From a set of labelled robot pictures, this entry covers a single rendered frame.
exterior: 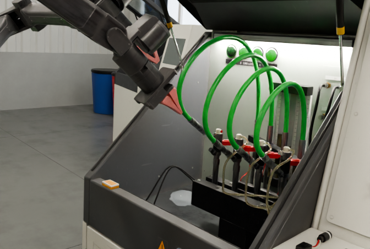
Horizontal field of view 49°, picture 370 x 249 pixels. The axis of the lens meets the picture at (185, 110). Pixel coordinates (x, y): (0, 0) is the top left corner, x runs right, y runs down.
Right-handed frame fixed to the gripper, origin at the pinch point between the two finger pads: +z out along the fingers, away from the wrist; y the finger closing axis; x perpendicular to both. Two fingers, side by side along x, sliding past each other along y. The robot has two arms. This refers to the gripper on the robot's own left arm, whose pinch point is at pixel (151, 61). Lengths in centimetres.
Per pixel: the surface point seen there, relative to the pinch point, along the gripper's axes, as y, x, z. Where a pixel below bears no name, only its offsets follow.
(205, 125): -6.2, 4.0, 20.8
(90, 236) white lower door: 39, 40, 33
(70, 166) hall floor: 342, -22, 93
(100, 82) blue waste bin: 577, -200, 100
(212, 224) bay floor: 15, 16, 54
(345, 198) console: -32, 3, 49
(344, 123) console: -31, -12, 39
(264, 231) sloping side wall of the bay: -25, 21, 39
